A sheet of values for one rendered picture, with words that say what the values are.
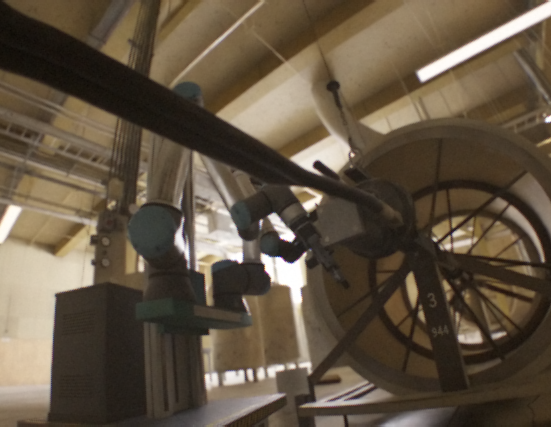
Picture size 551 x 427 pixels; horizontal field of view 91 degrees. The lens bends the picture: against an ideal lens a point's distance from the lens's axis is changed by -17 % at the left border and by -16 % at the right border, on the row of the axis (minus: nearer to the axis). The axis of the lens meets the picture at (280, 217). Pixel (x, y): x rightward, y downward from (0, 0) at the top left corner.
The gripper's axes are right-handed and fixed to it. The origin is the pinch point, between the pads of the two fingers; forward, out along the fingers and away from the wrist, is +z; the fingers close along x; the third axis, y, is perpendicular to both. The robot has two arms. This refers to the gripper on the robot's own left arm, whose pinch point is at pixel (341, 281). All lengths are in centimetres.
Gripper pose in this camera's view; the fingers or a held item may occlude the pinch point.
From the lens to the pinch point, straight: 138.2
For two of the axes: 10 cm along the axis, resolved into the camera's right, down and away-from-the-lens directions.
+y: 7.7, -6.2, -1.4
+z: 4.3, 6.7, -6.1
